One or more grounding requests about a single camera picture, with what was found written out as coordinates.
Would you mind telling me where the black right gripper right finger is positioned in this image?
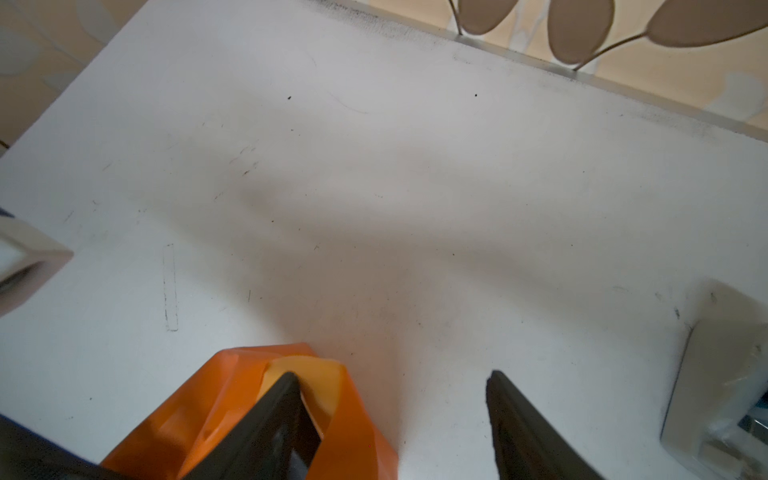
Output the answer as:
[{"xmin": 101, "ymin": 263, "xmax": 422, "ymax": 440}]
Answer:
[{"xmin": 485, "ymin": 370, "xmax": 601, "ymax": 479}]

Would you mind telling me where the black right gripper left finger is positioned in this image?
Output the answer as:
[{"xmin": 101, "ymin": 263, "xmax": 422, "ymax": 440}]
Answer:
[{"xmin": 185, "ymin": 372, "xmax": 302, "ymax": 479}]

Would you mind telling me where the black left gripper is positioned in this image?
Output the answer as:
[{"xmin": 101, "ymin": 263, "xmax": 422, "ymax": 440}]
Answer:
[{"xmin": 1, "ymin": 415, "xmax": 127, "ymax": 480}]

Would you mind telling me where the dark navy gift box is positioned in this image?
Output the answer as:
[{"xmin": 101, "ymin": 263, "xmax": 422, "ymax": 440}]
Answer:
[{"xmin": 289, "ymin": 405, "xmax": 321, "ymax": 478}]

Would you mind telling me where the orange wrapping paper sheet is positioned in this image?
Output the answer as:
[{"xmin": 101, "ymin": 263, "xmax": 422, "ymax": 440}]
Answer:
[{"xmin": 101, "ymin": 343, "xmax": 398, "ymax": 479}]

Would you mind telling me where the grey tape dispenser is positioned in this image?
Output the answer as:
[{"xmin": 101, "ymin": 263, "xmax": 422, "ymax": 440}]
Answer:
[{"xmin": 661, "ymin": 280, "xmax": 767, "ymax": 479}]

